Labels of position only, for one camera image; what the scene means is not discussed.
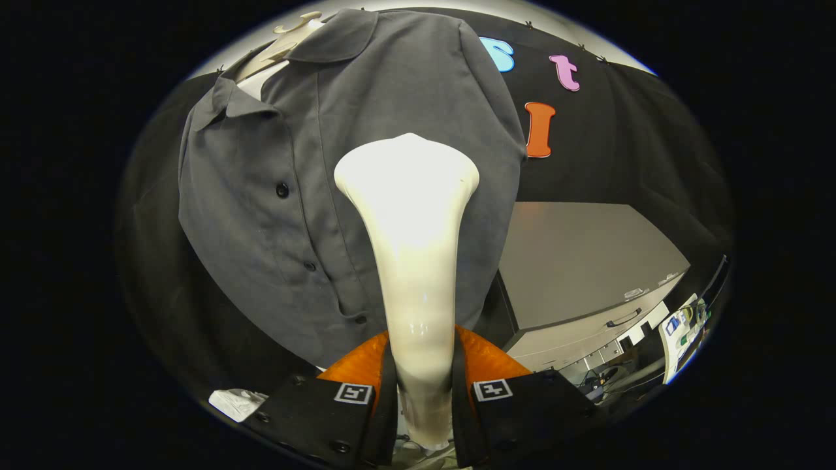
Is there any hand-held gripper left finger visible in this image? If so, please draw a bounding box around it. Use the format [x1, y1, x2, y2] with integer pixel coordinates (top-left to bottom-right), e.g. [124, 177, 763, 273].
[243, 330, 398, 469]

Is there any grey button shirt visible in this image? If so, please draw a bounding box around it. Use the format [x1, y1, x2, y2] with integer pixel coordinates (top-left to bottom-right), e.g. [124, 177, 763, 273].
[178, 8, 528, 369]

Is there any white garment steamer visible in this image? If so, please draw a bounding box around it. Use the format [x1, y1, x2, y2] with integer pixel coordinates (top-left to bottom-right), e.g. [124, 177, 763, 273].
[334, 133, 481, 451]

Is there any white inner cloth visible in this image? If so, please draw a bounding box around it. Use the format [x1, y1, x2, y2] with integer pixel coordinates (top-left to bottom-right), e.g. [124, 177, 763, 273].
[245, 60, 291, 102]

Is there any grey cabinet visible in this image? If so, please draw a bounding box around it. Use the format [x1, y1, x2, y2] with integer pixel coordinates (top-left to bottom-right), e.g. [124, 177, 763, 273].
[493, 201, 691, 373]

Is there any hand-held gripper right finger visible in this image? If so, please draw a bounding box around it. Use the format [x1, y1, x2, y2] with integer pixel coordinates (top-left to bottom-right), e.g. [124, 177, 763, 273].
[452, 324, 608, 468]

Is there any white crumpled cloth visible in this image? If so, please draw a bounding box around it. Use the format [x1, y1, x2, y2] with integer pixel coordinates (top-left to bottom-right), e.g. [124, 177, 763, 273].
[209, 388, 270, 423]

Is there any white side desk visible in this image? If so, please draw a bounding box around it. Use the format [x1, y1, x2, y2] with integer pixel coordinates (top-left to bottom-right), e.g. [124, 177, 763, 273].
[658, 294, 713, 384]

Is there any cream clothes hanger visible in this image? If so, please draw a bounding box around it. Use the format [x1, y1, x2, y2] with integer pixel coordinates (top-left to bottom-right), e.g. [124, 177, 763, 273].
[235, 11, 326, 82]

